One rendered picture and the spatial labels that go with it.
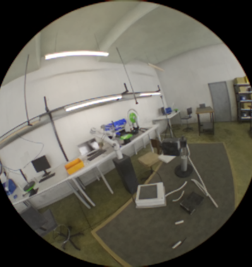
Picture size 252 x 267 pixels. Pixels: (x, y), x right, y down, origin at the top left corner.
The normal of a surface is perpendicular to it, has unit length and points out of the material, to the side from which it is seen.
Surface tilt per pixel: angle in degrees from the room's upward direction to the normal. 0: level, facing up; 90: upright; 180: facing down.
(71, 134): 90
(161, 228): 0
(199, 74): 90
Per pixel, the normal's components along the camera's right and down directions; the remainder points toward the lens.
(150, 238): -0.29, -0.93
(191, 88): -0.73, 0.36
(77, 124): 0.62, -0.02
